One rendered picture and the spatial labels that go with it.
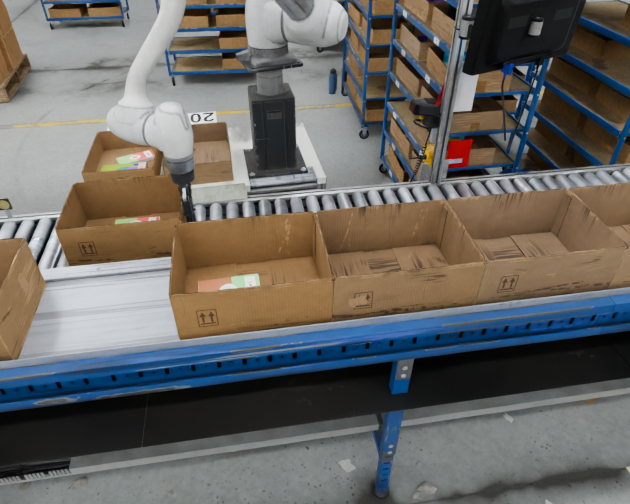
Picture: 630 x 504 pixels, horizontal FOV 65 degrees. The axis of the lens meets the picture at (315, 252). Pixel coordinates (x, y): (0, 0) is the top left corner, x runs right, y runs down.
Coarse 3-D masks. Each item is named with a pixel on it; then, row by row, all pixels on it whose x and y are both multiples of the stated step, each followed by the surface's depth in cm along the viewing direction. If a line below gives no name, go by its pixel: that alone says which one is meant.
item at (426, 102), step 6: (414, 102) 194; (420, 102) 193; (426, 102) 193; (432, 102) 194; (414, 108) 193; (420, 108) 193; (426, 108) 193; (432, 108) 194; (438, 108) 194; (414, 114) 195; (420, 114) 195; (426, 114) 195; (432, 114) 195; (438, 114) 196; (426, 120) 198; (432, 120) 199
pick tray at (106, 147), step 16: (96, 144) 223; (112, 144) 232; (128, 144) 233; (96, 160) 220; (112, 160) 225; (160, 160) 221; (96, 176) 200; (112, 176) 201; (128, 176) 202; (144, 176) 204
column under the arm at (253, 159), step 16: (256, 96) 201; (272, 96) 200; (288, 96) 201; (256, 112) 201; (272, 112) 202; (288, 112) 203; (256, 128) 205; (272, 128) 206; (288, 128) 208; (256, 144) 210; (272, 144) 211; (288, 144) 212; (256, 160) 215; (272, 160) 216; (288, 160) 217; (256, 176) 214; (272, 176) 216
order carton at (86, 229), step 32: (96, 192) 183; (128, 192) 185; (160, 192) 187; (64, 224) 166; (96, 224) 187; (128, 224) 160; (160, 224) 162; (96, 256) 166; (128, 256) 168; (160, 256) 170
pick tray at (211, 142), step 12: (204, 132) 237; (216, 132) 238; (204, 144) 237; (216, 144) 237; (228, 144) 231; (204, 156) 228; (216, 156) 228; (228, 156) 228; (204, 168) 207; (216, 168) 208; (228, 168) 209; (204, 180) 210; (216, 180) 211; (228, 180) 212
